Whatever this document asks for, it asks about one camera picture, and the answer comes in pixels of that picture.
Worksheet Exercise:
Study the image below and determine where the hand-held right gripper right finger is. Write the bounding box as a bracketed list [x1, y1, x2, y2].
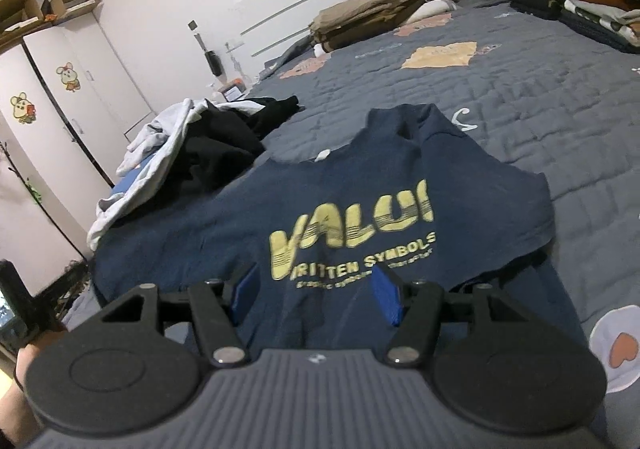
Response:
[370, 265, 538, 370]

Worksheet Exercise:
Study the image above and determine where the folded khaki brown duvet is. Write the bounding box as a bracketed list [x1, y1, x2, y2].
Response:
[307, 0, 458, 54]

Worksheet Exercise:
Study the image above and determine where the pale white sweatshirt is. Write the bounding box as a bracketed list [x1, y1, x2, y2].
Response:
[87, 129, 186, 250]

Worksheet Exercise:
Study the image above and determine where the small white pillow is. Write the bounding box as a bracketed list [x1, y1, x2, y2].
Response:
[412, 0, 458, 22]

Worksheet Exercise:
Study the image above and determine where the black garment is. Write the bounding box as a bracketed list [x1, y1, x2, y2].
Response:
[240, 96, 301, 140]

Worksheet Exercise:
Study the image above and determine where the navy printed t-shirt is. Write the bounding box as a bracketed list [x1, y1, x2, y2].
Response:
[92, 104, 598, 355]

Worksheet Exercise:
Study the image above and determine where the person's left forearm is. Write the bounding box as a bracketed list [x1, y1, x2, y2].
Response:
[0, 381, 48, 449]

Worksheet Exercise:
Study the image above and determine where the person's left hand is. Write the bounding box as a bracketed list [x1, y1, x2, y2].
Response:
[14, 328, 68, 392]

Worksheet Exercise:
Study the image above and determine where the black clothes rack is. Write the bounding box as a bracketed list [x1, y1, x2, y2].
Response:
[0, 141, 88, 260]

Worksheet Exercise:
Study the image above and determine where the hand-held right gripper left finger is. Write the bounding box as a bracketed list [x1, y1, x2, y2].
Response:
[97, 261, 261, 370]

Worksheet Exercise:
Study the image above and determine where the grey rabbit sticker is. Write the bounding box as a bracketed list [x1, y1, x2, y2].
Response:
[56, 61, 82, 94]

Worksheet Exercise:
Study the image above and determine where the light grey hoodie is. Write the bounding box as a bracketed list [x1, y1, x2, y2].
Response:
[116, 98, 211, 177]

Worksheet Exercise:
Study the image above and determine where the white wardrobe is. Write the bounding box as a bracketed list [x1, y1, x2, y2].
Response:
[0, 21, 156, 260]

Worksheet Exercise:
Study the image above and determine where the white headboard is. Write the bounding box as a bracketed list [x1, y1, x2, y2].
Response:
[239, 0, 526, 74]

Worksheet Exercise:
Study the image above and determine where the white orange box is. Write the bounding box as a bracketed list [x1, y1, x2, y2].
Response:
[217, 78, 248, 102]

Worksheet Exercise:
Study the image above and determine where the grey printed quilt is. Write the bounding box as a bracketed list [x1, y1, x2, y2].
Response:
[60, 0, 640, 449]

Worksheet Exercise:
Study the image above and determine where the black hair brush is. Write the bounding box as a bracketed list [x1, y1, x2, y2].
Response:
[197, 31, 223, 77]

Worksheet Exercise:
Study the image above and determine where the blue printed pillow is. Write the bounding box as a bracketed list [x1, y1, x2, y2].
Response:
[111, 156, 166, 200]

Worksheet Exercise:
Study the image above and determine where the yellow rabbit sticker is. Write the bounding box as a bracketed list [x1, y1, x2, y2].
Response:
[10, 91, 38, 126]

